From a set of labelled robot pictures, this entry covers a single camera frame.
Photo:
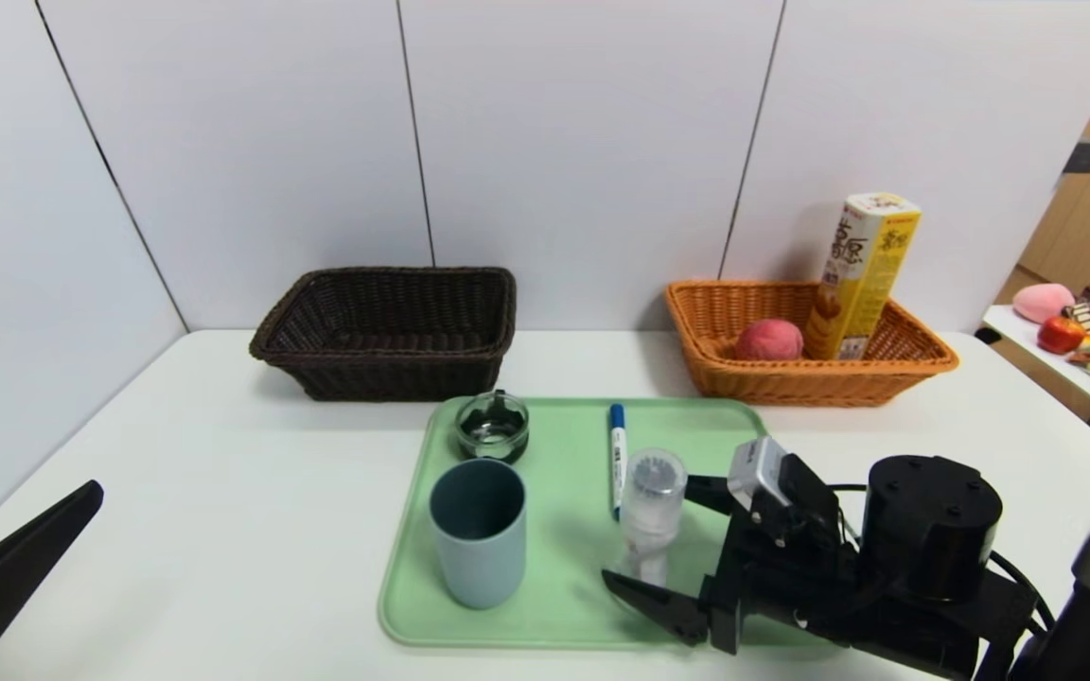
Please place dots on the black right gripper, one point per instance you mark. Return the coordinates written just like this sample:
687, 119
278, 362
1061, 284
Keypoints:
732, 577

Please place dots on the clear plastic bottle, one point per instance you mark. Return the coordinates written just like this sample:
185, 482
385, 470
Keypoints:
654, 511

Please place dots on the blue white marker pen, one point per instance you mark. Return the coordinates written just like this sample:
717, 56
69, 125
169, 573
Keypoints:
617, 454

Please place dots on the blue grey plastic cup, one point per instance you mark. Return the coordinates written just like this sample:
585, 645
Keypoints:
479, 567

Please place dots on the pink red peach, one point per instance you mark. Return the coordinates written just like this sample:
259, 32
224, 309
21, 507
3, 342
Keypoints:
769, 340

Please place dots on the yellow snack box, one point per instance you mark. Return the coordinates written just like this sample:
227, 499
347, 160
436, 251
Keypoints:
852, 284

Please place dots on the orange wicker basket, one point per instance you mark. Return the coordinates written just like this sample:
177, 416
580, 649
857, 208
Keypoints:
791, 383

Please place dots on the dark brown wicker basket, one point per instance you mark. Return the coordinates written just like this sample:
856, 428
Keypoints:
384, 374

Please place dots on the light green plastic tray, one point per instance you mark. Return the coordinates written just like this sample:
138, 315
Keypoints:
554, 567

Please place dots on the dark glass ashtray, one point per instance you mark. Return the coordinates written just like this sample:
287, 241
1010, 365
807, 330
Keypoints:
493, 430

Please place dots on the red apple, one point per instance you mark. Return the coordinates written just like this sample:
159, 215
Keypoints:
1062, 336

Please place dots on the pink round plush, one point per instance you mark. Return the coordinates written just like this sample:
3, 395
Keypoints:
1044, 303

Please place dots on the brown white cake toy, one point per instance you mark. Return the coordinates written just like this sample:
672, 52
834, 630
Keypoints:
1087, 319

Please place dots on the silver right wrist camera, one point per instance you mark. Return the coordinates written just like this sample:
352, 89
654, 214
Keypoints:
758, 473

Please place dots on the dark grey wall box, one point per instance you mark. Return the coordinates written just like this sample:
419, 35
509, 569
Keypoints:
1084, 156

